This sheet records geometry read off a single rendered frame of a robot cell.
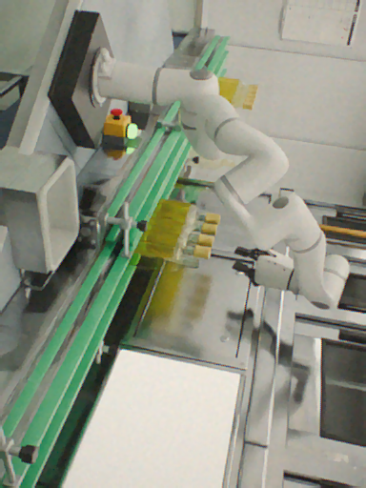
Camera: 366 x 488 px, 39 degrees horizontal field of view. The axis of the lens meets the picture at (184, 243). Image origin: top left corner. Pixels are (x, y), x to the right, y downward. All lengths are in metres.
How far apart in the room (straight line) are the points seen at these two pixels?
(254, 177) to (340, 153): 6.69
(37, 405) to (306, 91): 6.70
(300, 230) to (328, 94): 6.34
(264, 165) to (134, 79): 0.42
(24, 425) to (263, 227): 0.63
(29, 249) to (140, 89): 0.49
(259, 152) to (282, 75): 6.26
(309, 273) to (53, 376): 0.62
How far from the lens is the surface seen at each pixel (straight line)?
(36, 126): 1.30
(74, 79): 1.31
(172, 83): 1.35
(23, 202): 1.15
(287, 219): 1.15
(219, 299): 1.53
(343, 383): 1.47
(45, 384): 1.13
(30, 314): 1.24
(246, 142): 1.16
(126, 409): 1.27
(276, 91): 7.47
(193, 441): 1.23
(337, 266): 1.35
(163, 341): 1.40
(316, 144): 7.76
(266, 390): 1.34
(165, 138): 1.78
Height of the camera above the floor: 1.29
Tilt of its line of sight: 8 degrees down
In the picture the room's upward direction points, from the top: 100 degrees clockwise
